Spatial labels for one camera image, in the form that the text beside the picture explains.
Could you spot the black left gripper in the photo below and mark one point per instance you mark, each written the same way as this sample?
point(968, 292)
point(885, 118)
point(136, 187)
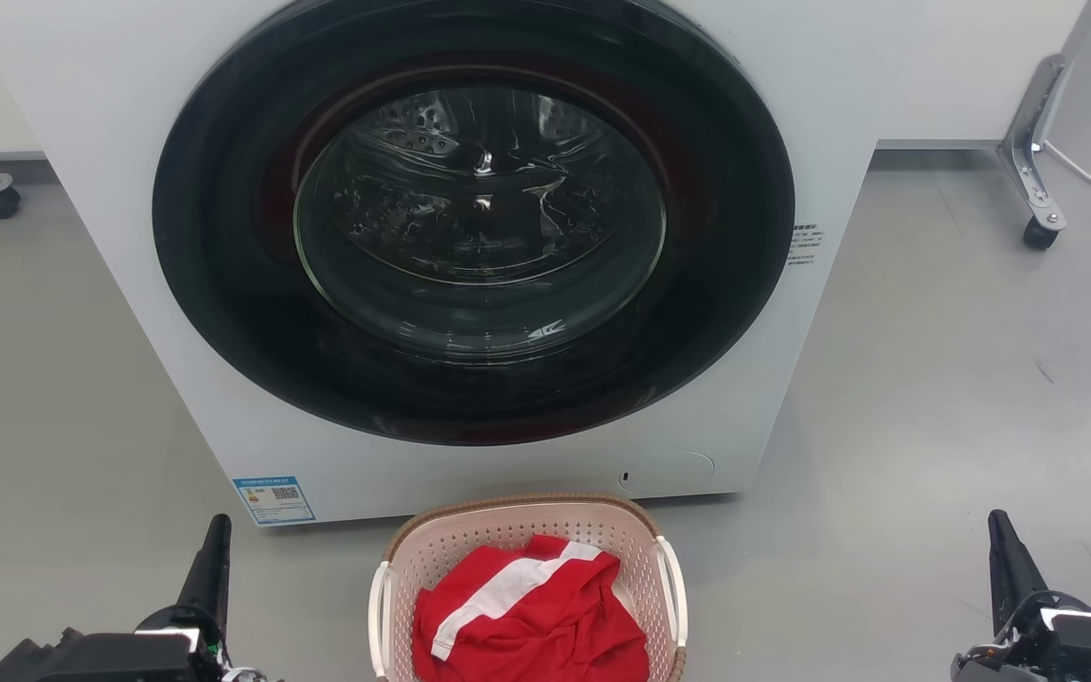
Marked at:
point(110, 658)

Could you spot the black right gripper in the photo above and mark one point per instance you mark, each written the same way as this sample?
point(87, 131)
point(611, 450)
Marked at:
point(1076, 649)

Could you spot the beige perforated laundry basket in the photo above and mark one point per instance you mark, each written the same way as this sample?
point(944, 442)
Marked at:
point(508, 526)

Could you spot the blue energy label sticker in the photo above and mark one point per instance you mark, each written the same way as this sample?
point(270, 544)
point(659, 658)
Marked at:
point(273, 500)

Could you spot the dark round washing machine door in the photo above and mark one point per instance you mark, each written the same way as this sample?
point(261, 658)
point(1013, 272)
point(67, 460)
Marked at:
point(223, 284)

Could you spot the red garment with white stripe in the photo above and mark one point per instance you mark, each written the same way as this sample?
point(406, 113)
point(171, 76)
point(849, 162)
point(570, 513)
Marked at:
point(545, 625)

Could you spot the round white filter cover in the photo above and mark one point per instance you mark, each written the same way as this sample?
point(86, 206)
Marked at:
point(667, 472)

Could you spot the small printed text label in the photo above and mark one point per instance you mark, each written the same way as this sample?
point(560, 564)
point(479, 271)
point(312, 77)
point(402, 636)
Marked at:
point(805, 244)

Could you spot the silver metal partition leg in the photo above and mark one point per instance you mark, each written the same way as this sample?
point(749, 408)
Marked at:
point(1033, 142)

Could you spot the white front-load washing machine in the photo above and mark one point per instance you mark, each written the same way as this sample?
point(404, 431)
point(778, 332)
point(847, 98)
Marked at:
point(110, 114)

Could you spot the white partition panel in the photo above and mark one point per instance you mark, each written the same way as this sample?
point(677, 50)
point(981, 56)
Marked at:
point(972, 66)

